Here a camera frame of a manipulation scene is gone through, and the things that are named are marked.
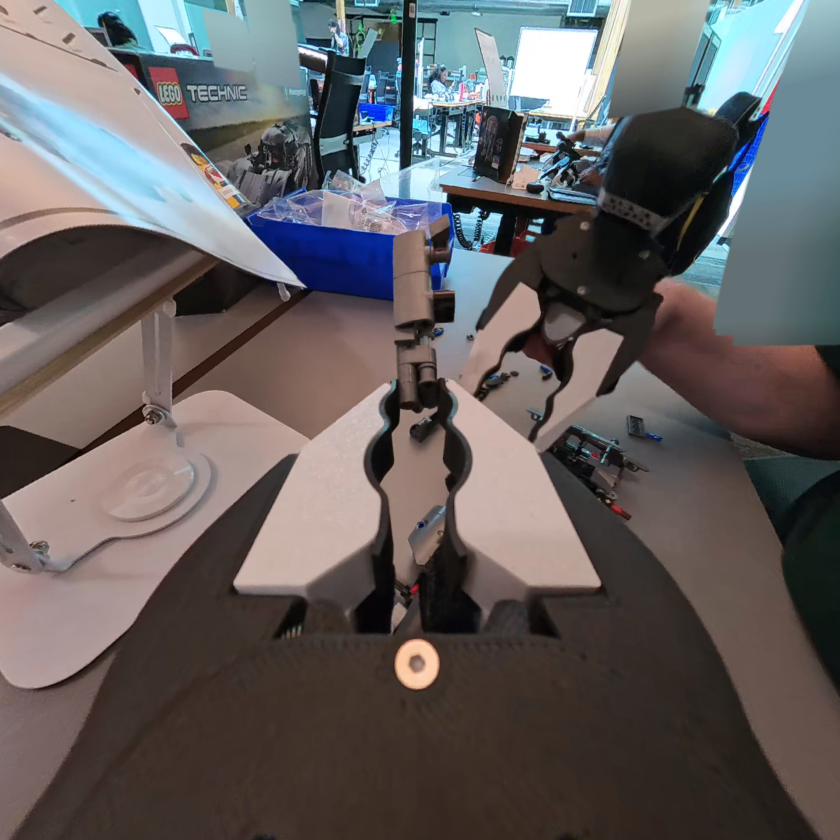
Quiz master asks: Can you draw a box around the large grey lego vehicle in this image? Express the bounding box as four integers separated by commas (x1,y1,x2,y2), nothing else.
392,423,652,614

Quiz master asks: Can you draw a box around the black mesh office chair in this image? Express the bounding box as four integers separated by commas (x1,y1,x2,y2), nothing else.
314,49,368,188

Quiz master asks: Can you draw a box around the dark printed lego box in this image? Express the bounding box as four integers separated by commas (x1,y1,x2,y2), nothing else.
108,46,316,206

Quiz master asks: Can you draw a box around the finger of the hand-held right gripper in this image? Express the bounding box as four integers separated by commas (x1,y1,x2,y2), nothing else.
458,251,552,401
527,294,664,455

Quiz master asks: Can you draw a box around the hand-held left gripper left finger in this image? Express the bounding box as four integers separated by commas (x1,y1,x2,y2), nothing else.
231,381,399,622

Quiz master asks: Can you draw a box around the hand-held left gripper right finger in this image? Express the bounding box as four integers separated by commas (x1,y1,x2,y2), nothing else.
437,378,604,622

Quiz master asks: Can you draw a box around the blue plastic bin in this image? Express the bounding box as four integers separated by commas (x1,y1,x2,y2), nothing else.
244,189,455,301

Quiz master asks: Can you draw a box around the person's green shirt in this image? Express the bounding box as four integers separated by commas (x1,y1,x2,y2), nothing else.
745,341,840,756

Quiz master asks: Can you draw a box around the white board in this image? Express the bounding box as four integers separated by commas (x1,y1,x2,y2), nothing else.
512,26,599,114

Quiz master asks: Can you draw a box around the pile of clear plastic bags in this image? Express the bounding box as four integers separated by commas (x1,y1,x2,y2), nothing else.
256,171,441,235

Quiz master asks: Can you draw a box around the person's right forearm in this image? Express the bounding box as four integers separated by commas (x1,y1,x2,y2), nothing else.
640,279,824,460

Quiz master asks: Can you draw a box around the small grey lego subassembly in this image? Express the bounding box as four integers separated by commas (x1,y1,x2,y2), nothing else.
392,217,457,442

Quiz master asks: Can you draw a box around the wooden background desk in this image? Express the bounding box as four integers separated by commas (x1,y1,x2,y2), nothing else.
440,161,608,257

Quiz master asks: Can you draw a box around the white book stand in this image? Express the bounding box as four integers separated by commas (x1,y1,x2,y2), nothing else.
0,252,309,690

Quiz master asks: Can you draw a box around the lego instruction booklet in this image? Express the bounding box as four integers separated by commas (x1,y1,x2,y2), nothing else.
0,0,306,329

